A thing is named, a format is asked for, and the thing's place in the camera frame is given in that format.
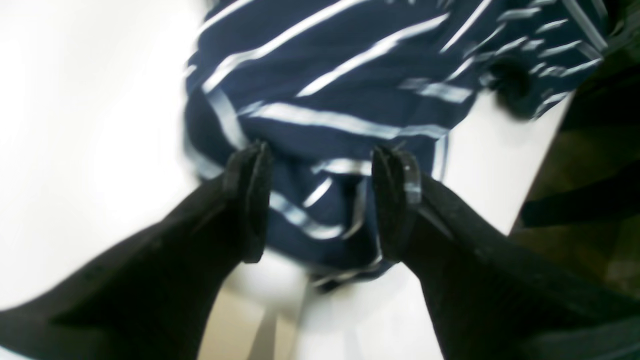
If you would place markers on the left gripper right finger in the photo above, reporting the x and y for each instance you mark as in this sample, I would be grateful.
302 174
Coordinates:
487 298

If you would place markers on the navy white striped t-shirt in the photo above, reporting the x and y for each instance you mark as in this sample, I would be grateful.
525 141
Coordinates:
324 82

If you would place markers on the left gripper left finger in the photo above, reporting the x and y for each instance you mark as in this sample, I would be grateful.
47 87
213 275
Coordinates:
149 296

